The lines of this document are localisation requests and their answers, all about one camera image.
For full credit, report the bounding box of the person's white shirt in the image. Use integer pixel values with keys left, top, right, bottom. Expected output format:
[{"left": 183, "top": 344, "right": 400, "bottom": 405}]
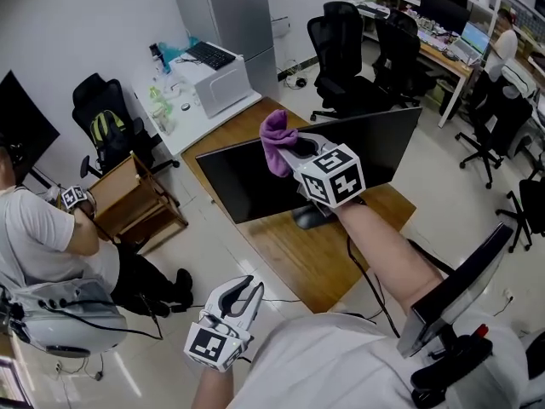
[{"left": 227, "top": 311, "right": 529, "bottom": 409}]

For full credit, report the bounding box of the black keyboard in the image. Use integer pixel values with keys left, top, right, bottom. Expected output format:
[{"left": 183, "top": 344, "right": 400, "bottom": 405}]
[{"left": 186, "top": 41, "right": 237, "bottom": 71}]

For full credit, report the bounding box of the green drink bottles pack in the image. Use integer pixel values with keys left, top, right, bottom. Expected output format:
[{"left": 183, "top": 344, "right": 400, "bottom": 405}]
[{"left": 146, "top": 83, "right": 178, "bottom": 134}]

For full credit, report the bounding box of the black computer monitor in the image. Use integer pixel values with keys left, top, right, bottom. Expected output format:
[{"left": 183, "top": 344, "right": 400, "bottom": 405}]
[{"left": 194, "top": 107, "right": 423, "bottom": 230}]

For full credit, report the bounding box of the silver fridge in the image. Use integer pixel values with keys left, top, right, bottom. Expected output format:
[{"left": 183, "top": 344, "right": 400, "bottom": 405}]
[{"left": 171, "top": 0, "right": 282, "bottom": 101}]

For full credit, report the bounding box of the black flat screen panel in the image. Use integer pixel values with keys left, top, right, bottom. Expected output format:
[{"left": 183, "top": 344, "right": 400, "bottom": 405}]
[{"left": 395, "top": 222, "right": 515, "bottom": 360}]

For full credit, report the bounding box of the wooden table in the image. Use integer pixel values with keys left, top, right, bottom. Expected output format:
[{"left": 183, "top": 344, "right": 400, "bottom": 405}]
[{"left": 181, "top": 96, "right": 417, "bottom": 314}]

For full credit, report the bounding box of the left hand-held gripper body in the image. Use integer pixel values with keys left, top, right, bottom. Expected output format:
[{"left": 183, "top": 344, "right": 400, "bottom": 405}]
[{"left": 183, "top": 301, "right": 255, "bottom": 373}]

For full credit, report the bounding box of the small wooden cabinet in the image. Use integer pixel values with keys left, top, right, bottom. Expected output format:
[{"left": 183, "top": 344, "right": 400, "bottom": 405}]
[{"left": 87, "top": 151, "right": 189, "bottom": 246}]

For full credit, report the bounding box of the teal plastic bag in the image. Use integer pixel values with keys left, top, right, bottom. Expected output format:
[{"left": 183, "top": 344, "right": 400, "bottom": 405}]
[{"left": 159, "top": 36, "right": 201, "bottom": 66}]

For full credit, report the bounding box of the purple cloth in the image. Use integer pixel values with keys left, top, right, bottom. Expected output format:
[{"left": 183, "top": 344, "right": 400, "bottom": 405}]
[{"left": 259, "top": 109, "right": 301, "bottom": 177}]

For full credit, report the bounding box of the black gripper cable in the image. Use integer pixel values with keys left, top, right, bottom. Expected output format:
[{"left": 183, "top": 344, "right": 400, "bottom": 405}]
[{"left": 347, "top": 234, "right": 401, "bottom": 340}]

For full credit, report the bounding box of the white table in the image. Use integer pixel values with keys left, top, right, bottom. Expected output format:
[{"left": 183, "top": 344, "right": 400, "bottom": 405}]
[{"left": 131, "top": 51, "right": 263, "bottom": 157}]

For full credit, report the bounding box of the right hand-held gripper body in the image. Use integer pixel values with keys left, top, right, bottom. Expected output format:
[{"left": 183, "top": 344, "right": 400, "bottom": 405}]
[{"left": 293, "top": 141, "right": 367, "bottom": 217}]

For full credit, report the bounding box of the black power strip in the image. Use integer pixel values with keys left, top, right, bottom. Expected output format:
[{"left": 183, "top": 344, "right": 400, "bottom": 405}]
[{"left": 277, "top": 68, "right": 316, "bottom": 80}]

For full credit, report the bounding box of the black office chair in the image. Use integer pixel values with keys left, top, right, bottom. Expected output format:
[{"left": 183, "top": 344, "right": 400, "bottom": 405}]
[
  {"left": 71, "top": 72, "right": 181, "bottom": 178},
  {"left": 455, "top": 68, "right": 536, "bottom": 189},
  {"left": 307, "top": 1, "right": 384, "bottom": 121},
  {"left": 373, "top": 9, "right": 438, "bottom": 110},
  {"left": 496, "top": 176, "right": 545, "bottom": 253}
]

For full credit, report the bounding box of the yellow-green backpack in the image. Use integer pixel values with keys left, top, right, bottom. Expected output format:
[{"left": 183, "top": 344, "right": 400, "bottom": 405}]
[{"left": 89, "top": 109, "right": 129, "bottom": 148}]

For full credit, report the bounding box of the white-legged wooden-top desk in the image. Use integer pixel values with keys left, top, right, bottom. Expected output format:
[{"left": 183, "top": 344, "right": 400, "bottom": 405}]
[{"left": 357, "top": 2, "right": 476, "bottom": 130}]

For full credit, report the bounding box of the black mount with red tip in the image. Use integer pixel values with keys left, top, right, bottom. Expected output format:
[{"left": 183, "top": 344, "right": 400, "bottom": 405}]
[{"left": 410, "top": 324, "right": 495, "bottom": 404}]

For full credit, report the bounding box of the person's right forearm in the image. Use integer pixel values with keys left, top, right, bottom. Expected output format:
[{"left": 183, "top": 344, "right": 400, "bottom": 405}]
[{"left": 334, "top": 200, "right": 448, "bottom": 340}]

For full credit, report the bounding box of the person's left forearm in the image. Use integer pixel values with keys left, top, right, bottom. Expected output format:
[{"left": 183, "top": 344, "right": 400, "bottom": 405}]
[{"left": 193, "top": 363, "right": 244, "bottom": 409}]

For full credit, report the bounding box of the open laptop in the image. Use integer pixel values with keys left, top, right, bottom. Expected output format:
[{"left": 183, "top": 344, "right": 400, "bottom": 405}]
[{"left": 450, "top": 21, "right": 491, "bottom": 66}]

